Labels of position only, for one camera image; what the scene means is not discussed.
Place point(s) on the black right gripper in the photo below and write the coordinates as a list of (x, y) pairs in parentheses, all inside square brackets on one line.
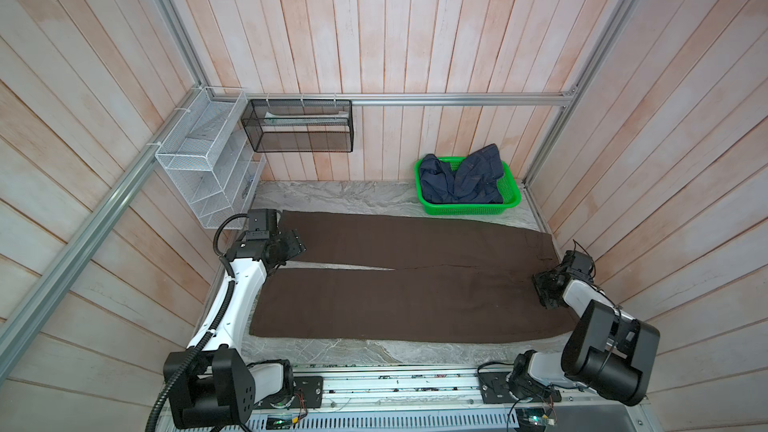
[(538, 277)]

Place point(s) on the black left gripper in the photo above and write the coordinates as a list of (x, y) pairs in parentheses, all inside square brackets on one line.
[(295, 245)]

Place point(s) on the brown trousers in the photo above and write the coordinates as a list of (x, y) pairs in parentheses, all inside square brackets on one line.
[(373, 277)]

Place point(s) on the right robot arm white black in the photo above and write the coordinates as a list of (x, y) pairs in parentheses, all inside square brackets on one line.
[(609, 351)]

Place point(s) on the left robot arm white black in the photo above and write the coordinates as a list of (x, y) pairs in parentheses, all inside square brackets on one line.
[(210, 384)]

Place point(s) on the navy blue trousers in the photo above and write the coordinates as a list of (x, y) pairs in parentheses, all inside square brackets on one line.
[(474, 181)]

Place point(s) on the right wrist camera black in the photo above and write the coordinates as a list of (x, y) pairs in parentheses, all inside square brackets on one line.
[(580, 265)]

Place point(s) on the white wire mesh shelf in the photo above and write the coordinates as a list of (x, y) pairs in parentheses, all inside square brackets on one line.
[(208, 156)]

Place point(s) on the black mesh wall basket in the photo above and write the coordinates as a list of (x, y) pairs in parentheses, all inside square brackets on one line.
[(299, 125)]

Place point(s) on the aluminium mounting rail base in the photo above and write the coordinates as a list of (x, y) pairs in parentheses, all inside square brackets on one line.
[(438, 398)]

